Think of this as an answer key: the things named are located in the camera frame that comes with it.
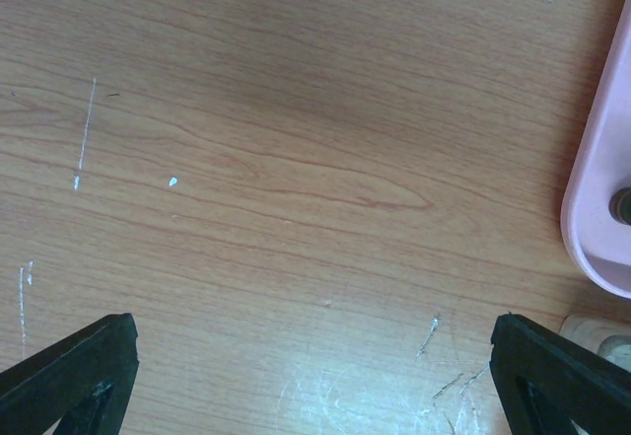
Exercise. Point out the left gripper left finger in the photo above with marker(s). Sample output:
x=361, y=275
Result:
x=81, y=384

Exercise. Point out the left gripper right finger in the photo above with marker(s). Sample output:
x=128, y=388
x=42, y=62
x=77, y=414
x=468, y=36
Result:
x=548, y=384

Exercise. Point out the pink plastic tray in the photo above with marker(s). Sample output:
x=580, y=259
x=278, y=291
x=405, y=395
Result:
x=598, y=244

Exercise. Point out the dark chess knight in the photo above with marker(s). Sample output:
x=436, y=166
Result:
x=620, y=206

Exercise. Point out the wooden chess board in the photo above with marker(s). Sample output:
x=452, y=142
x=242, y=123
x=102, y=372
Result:
x=608, y=339

